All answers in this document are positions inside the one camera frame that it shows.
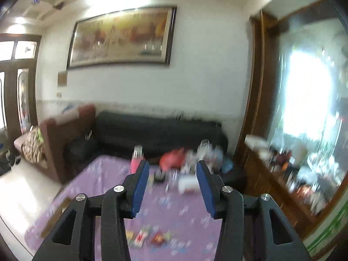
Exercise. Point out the yellow snack packet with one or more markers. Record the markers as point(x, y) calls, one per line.
point(130, 236)

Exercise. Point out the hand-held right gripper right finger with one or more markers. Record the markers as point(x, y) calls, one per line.
point(205, 189)

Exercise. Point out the red plastic bag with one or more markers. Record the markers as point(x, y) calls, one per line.
point(171, 158)

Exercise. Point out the patterned cushion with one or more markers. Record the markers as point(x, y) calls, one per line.
point(32, 144)

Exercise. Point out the purple floral tablecloth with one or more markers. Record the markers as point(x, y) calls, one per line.
point(165, 209)

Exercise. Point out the wooden door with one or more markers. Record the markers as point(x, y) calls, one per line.
point(16, 87)

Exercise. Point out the pink water bottle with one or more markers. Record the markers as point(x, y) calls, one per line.
point(136, 157)

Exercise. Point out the brown armchair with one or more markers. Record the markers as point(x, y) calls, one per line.
point(58, 141)

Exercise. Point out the wooden cabinet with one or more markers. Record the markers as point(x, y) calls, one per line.
point(274, 185)

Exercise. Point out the dark red snack packet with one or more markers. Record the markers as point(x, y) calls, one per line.
point(159, 238)

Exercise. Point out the blue plastic bag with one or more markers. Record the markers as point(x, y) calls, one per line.
point(227, 165)

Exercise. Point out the white box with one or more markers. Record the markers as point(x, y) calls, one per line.
point(187, 185)

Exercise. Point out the framed horse painting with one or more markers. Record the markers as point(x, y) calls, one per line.
point(121, 36)

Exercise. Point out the black sofa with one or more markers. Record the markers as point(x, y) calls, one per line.
point(160, 134)

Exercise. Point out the clear plastic bag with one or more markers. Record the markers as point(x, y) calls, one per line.
point(208, 152)

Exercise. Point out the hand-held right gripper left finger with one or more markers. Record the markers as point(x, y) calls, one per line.
point(141, 187)

